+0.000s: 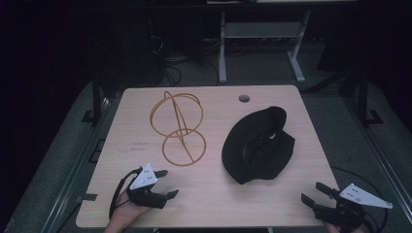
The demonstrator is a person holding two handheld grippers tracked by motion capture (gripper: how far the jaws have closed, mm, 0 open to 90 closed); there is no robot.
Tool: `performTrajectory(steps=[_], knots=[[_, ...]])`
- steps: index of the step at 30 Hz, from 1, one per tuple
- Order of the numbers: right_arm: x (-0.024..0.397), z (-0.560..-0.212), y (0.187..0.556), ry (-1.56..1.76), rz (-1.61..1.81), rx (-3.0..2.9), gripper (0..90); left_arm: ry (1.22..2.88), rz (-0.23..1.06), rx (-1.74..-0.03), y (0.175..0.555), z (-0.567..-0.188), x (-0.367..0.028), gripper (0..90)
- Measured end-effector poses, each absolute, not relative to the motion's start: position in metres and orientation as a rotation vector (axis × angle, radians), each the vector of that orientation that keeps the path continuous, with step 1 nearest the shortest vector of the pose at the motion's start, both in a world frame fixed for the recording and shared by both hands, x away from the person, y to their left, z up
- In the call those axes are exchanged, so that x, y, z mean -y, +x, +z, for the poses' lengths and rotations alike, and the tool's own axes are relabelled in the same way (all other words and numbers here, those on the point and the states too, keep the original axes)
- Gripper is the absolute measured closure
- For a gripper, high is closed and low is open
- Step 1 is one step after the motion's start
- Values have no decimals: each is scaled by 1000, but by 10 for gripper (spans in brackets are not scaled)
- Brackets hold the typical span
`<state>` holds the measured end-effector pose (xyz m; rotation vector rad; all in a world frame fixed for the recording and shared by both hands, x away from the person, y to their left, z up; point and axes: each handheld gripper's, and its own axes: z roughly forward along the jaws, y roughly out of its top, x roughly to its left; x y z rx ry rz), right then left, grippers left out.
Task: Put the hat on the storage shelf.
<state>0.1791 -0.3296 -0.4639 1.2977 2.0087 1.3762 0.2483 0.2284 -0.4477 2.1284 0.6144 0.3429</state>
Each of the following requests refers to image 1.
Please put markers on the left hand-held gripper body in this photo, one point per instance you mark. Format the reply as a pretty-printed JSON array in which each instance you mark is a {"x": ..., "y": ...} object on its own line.
[{"x": 144, "y": 179}]

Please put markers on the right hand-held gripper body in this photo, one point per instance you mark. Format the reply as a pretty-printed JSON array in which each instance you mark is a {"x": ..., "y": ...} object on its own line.
[{"x": 351, "y": 204}]

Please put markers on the black bucket hat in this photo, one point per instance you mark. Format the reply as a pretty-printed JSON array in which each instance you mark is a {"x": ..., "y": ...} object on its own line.
[{"x": 259, "y": 149}]

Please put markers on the person's right hand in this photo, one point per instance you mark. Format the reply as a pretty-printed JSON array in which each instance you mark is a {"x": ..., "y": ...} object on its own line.
[{"x": 336, "y": 229}]

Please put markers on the person's left hand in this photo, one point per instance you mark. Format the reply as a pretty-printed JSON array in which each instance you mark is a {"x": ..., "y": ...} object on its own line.
[{"x": 124, "y": 212}]

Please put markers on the black metal stand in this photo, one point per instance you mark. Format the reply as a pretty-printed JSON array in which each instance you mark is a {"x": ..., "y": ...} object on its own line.
[
  {"x": 364, "y": 97},
  {"x": 96, "y": 97}
]

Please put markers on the grey metal desk frame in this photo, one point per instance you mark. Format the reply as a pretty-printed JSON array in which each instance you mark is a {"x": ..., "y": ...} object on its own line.
[{"x": 259, "y": 29}]

